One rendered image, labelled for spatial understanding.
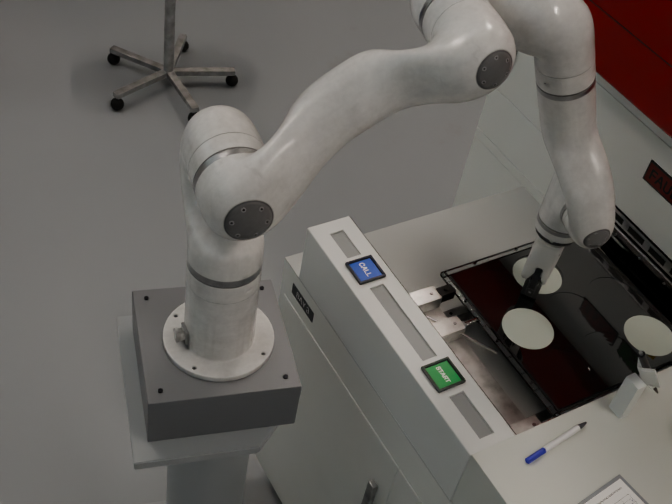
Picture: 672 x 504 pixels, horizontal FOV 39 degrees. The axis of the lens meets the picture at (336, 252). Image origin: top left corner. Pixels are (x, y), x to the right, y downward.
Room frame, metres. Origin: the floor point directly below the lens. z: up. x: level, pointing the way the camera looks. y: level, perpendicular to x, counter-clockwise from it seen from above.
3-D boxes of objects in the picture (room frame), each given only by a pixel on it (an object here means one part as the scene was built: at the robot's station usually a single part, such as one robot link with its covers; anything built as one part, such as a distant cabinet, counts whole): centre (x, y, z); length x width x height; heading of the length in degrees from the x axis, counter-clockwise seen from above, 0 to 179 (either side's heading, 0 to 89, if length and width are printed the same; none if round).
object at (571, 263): (1.29, -0.47, 0.90); 0.34 x 0.34 x 0.01; 38
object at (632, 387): (1.03, -0.53, 1.03); 0.06 x 0.04 x 0.13; 128
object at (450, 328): (1.18, -0.22, 0.89); 0.08 x 0.03 x 0.03; 128
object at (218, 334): (1.04, 0.17, 1.02); 0.19 x 0.19 x 0.18
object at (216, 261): (1.07, 0.19, 1.23); 0.19 x 0.12 x 0.24; 26
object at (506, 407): (1.12, -0.27, 0.87); 0.36 x 0.08 x 0.03; 38
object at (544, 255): (1.31, -0.38, 1.03); 0.10 x 0.07 x 0.11; 164
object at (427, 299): (1.24, -0.17, 0.89); 0.08 x 0.03 x 0.03; 128
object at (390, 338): (1.12, -0.14, 0.89); 0.55 x 0.09 x 0.14; 38
